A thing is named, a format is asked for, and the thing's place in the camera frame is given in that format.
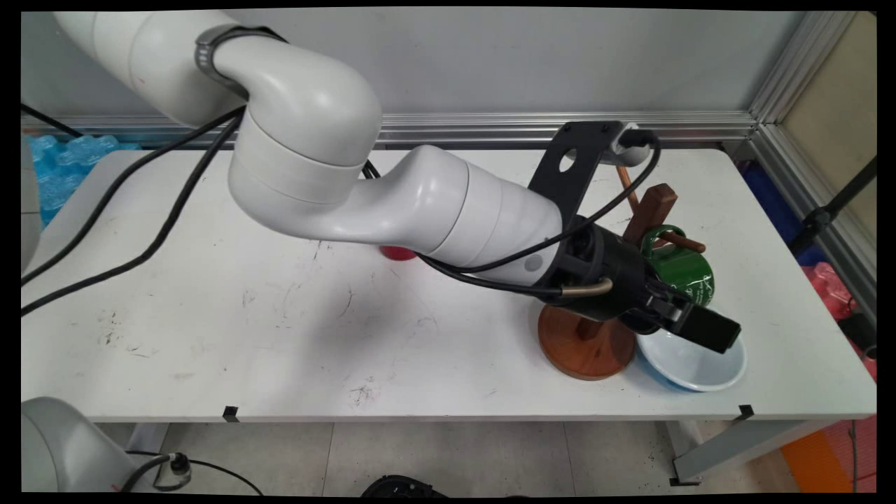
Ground long aluminium frame rail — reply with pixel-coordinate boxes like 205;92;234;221
21;111;760;149

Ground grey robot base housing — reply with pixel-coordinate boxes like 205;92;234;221
21;397;135;494

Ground orange crate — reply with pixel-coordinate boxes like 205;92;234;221
780;428;856;494

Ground light blue bowl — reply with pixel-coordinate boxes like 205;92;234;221
636;325;747;393

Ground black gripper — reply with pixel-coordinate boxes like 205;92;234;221
542;217;741;354

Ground pink plastic bag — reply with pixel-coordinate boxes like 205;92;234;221
801;262;877;382

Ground grey table leg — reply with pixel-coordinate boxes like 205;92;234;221
668;420;834;485

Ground black cable with plug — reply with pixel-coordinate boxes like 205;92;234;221
122;451;265;495

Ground black tripod pole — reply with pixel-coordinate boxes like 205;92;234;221
790;157;877;256

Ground blue bin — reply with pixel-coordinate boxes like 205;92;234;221
738;161;827;267

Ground short aluminium frame rail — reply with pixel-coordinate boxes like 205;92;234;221
752;122;877;326

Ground black camera cable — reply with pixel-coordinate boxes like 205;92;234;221
21;105;662;288

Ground thin black cable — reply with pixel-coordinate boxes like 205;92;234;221
21;104;85;138

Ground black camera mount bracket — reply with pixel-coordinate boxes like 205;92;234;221
528;120;627;232

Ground black rounded floor object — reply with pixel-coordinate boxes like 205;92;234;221
360;475;449;496

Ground blue plastic bag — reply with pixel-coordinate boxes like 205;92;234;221
24;134;141;228

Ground wooden mug tree stand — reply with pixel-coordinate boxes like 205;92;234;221
538;164;706;382

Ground aluminium frame post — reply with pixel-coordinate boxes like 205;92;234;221
748;10;860;127

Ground black cable with metal connector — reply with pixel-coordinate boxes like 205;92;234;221
21;115;615;317

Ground black tube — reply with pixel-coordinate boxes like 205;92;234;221
838;312;877;361

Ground green enamel mug white print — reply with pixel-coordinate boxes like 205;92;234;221
619;225;715;335

